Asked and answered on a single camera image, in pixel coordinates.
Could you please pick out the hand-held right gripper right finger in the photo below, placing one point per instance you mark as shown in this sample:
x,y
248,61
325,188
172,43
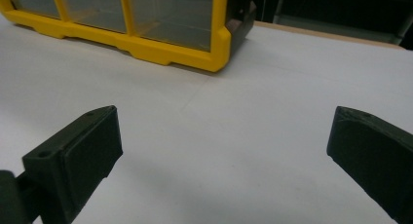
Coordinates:
x,y
373,152

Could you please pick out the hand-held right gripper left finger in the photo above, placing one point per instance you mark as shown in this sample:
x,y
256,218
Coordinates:
x,y
81,159

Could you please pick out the yellow and black organizer case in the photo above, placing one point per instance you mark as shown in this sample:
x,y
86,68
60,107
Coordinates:
x,y
156,52

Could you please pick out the dark metal rack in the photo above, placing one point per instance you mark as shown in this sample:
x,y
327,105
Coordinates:
x,y
337,19

